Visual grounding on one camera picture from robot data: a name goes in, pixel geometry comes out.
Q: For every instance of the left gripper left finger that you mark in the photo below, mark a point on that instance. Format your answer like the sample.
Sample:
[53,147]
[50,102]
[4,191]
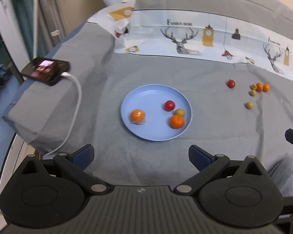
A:
[73,168]

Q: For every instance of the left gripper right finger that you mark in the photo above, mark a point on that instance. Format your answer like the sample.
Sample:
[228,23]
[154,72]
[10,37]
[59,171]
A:
[209,167]

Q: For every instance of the red tomato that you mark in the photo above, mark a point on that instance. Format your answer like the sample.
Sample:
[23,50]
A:
[231,83]
[169,105]

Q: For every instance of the orange in plate front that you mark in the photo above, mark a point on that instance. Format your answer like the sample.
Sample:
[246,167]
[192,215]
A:
[177,121]

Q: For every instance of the green fruit in plate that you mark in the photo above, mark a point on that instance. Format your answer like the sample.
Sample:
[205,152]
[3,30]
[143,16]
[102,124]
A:
[180,112]

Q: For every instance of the grey bed sheet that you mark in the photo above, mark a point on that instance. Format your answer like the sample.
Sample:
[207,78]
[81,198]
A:
[66,117]

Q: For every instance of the red tomato in plate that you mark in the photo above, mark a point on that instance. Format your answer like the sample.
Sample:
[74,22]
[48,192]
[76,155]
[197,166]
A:
[169,105]

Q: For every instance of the small yellow-green fruit lone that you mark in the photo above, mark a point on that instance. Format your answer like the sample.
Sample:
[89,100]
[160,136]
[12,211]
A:
[249,105]

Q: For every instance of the wrapped orange in plate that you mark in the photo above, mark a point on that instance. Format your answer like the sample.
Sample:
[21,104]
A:
[137,116]

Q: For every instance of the yellow-green fruit middle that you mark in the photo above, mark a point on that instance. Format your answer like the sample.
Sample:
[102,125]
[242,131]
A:
[252,93]

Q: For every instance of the blue plastic plate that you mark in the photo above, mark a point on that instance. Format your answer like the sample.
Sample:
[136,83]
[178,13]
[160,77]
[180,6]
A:
[151,99]

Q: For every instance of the small yellow-green fruit near kumquats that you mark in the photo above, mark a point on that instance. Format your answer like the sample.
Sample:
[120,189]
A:
[253,87]

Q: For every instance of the orange kumquat left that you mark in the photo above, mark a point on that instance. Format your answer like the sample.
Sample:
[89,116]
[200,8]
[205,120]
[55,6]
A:
[259,87]

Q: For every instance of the orange kumquat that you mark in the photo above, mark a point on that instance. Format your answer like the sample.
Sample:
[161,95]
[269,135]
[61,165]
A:
[266,88]
[259,87]

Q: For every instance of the orange kumquat right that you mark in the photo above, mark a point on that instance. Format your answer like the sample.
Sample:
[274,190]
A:
[266,88]

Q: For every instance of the black smartphone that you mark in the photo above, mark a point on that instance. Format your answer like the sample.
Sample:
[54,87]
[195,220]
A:
[45,70]

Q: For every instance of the printed white quilt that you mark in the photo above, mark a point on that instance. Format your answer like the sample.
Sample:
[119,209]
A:
[195,35]

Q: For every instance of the grey curtain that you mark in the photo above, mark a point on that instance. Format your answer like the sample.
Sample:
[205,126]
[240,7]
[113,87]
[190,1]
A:
[48,27]

